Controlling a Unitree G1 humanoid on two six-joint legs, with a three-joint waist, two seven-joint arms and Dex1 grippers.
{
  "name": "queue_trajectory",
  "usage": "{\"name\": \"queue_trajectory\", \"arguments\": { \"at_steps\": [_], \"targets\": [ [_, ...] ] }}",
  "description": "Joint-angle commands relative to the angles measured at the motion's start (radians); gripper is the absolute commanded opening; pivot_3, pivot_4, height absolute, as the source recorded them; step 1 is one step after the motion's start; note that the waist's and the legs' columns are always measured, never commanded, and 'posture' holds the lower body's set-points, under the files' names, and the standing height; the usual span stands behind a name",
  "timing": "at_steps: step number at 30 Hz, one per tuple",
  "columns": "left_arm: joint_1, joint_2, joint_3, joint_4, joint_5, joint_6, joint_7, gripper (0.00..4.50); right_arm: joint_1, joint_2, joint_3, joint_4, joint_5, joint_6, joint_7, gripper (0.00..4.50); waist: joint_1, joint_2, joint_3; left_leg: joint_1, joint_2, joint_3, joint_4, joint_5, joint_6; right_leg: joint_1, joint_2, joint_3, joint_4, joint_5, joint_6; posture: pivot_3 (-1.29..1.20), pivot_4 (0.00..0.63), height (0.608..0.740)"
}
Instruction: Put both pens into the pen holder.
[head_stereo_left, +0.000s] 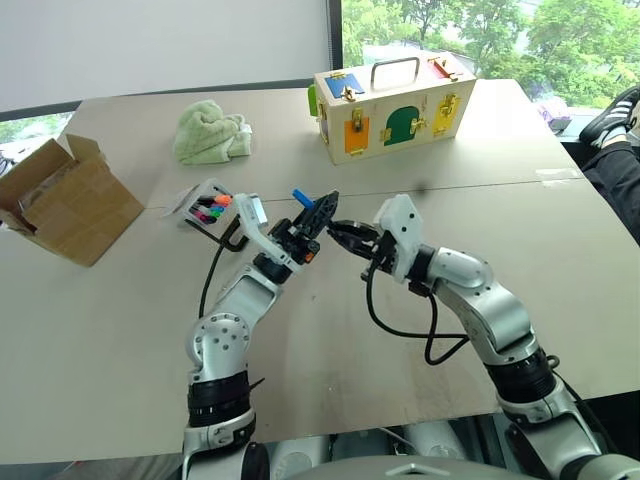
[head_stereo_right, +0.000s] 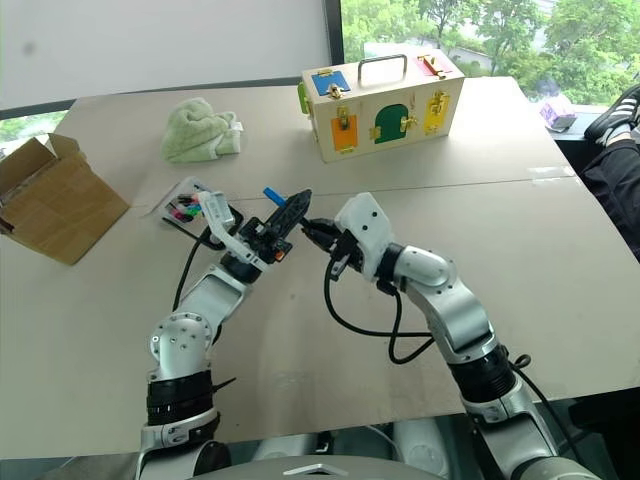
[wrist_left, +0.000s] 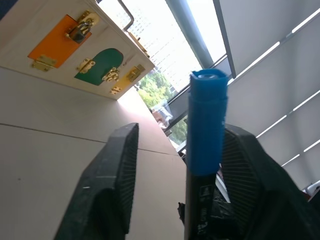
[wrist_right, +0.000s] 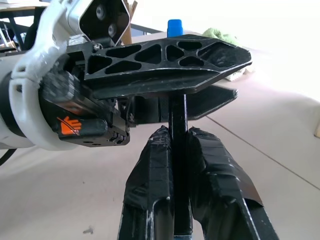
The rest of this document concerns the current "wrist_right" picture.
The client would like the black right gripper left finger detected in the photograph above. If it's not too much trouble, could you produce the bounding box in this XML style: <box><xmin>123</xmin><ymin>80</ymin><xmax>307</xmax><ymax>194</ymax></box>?
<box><xmin>116</xmin><ymin>125</ymin><xmax>175</xmax><ymax>240</ymax></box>

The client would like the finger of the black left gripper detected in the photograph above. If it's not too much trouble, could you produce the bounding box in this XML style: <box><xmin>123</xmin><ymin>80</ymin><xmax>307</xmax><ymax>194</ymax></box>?
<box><xmin>129</xmin><ymin>85</ymin><xmax>239</xmax><ymax>126</ymax></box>
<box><xmin>83</xmin><ymin>33</ymin><xmax>253</xmax><ymax>101</ymax></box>

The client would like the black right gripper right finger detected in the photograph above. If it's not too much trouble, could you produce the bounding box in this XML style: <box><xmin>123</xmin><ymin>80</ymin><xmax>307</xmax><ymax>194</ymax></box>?
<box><xmin>187</xmin><ymin>126</ymin><xmax>280</xmax><ymax>240</ymax></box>

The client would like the blue cap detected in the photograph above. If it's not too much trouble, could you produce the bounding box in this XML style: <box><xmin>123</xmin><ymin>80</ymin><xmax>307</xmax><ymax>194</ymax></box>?
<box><xmin>166</xmin><ymin>19</ymin><xmax>185</xmax><ymax>39</ymax></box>

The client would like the brown wooden board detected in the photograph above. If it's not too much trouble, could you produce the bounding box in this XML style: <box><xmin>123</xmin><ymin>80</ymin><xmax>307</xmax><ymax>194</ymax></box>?
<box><xmin>121</xmin><ymin>0</ymin><xmax>139</xmax><ymax>46</ymax></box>

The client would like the green towel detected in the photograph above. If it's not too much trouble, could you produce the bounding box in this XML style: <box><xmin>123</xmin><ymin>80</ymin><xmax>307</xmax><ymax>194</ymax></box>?
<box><xmin>201</xmin><ymin>26</ymin><xmax>254</xmax><ymax>82</ymax></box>

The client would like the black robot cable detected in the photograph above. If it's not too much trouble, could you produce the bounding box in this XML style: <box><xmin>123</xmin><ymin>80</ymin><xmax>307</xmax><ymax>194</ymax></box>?
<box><xmin>0</xmin><ymin>147</ymin><xmax>18</xmax><ymax>167</ymax></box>

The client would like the black metal frame table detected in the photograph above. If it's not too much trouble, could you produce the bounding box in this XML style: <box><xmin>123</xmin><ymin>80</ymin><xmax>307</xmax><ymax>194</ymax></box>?
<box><xmin>0</xmin><ymin>0</ymin><xmax>52</xmax><ymax>54</ymax></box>

